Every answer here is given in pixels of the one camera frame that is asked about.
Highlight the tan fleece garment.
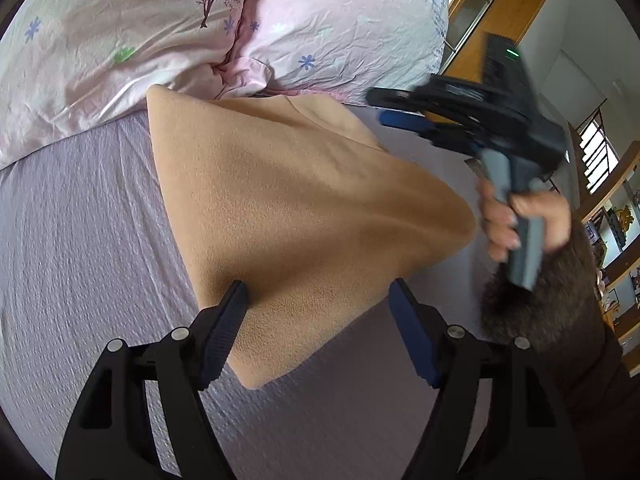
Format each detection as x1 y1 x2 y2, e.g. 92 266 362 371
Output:
146 86 476 389

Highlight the right hand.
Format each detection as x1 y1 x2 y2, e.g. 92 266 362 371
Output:
477 178 572 263

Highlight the brown furry right sleeve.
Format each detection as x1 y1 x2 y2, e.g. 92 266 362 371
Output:
482 221 639 479

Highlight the window with bars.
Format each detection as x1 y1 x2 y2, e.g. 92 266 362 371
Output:
577 107 620 194

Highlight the wooden display shelf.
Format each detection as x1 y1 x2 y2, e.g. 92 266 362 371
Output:
577 141 639 376

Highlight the lavender bed sheet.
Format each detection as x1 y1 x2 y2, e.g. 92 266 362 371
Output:
0 104 501 480

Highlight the pink floral pillow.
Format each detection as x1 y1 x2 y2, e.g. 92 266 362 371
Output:
224 0 448 105

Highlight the white floral pillow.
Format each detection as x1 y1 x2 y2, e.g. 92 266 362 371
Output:
1 0 245 167

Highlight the wooden wall cabinet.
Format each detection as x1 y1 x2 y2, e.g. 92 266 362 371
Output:
442 0 546 81

